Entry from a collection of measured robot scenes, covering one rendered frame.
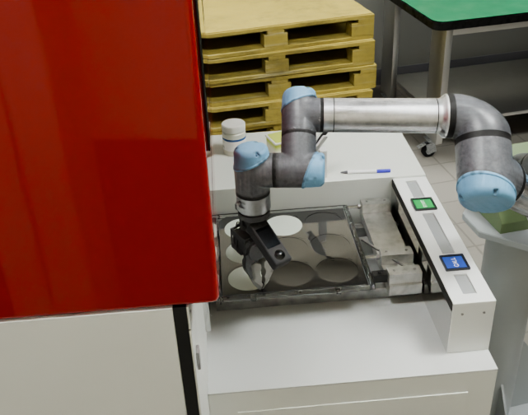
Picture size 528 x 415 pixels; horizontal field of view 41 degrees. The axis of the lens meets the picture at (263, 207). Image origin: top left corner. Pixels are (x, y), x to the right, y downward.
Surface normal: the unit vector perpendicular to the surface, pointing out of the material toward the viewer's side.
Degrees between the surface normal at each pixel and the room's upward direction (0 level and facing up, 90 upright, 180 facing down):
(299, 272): 0
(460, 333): 90
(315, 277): 0
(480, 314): 90
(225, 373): 0
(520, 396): 90
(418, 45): 90
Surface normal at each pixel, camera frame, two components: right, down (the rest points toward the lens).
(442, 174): -0.04, -0.85
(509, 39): 0.23, 0.50
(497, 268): -0.68, 0.40
